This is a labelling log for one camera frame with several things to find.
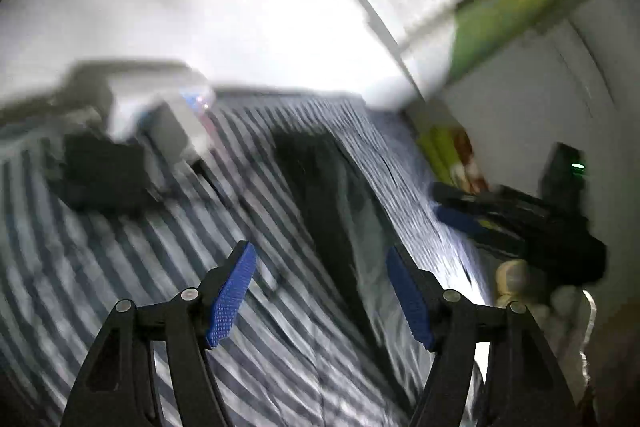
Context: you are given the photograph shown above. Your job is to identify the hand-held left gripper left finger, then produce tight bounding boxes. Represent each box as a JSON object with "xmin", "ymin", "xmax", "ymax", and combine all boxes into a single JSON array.
[{"xmin": 60, "ymin": 240, "xmax": 258, "ymax": 427}]

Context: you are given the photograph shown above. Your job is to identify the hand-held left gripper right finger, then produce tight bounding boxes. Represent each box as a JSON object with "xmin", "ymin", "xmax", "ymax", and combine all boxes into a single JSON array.
[{"xmin": 386, "ymin": 245, "xmax": 582, "ymax": 427}]

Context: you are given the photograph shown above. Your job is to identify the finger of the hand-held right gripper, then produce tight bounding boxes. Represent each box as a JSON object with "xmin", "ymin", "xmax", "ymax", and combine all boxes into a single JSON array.
[
  {"xmin": 436, "ymin": 204, "xmax": 503, "ymax": 245},
  {"xmin": 431, "ymin": 181, "xmax": 501, "ymax": 208}
]

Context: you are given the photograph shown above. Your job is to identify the dark pants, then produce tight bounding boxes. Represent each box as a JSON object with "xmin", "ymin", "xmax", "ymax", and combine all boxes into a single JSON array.
[{"xmin": 272, "ymin": 129, "xmax": 453, "ymax": 390}]

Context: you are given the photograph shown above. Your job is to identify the person's right hand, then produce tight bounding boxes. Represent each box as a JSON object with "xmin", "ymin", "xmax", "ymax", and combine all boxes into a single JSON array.
[{"xmin": 494, "ymin": 258, "xmax": 599, "ymax": 404}]

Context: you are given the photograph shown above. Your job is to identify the striped bed sheet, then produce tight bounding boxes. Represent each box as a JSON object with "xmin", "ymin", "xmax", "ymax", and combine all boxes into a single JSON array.
[{"xmin": 0, "ymin": 94, "xmax": 501, "ymax": 427}]

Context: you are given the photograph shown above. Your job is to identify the dark cloth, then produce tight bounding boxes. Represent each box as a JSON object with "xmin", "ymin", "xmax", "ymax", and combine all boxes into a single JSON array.
[{"xmin": 47, "ymin": 132, "xmax": 162, "ymax": 214}]

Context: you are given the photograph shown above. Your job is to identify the white object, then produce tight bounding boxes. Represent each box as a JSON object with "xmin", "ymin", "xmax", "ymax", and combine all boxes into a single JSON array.
[{"xmin": 0, "ymin": 59, "xmax": 217, "ymax": 164}]

